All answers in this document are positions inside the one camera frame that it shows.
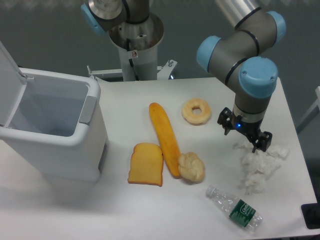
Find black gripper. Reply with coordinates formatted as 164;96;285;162
217;105;273;153

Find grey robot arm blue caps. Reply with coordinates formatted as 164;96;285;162
80;0;286;151

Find braided knot bread roll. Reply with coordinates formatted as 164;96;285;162
178;152;205;183

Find crumpled white tissue paper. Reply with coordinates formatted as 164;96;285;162
233;140;290;195

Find white chair part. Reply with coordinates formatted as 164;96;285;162
295;86;320;134

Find clear plastic water bottle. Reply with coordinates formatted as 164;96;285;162
205;185;263;232

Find long orange baguette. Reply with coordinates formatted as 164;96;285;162
149;102;181;179

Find orange toast slice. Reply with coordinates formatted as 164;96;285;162
127;142;164;187

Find black device at table edge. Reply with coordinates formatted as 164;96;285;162
301;203;320;230

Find white trash bin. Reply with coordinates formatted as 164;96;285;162
0;68;108;182

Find white bin lid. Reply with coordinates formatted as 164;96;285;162
0;42;27;127

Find round ring bread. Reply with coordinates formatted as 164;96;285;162
181;98;212;125

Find white metal frame bracket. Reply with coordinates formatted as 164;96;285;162
86;59;178;82

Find robot base pedestal column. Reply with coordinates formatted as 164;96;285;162
109;13;164;73

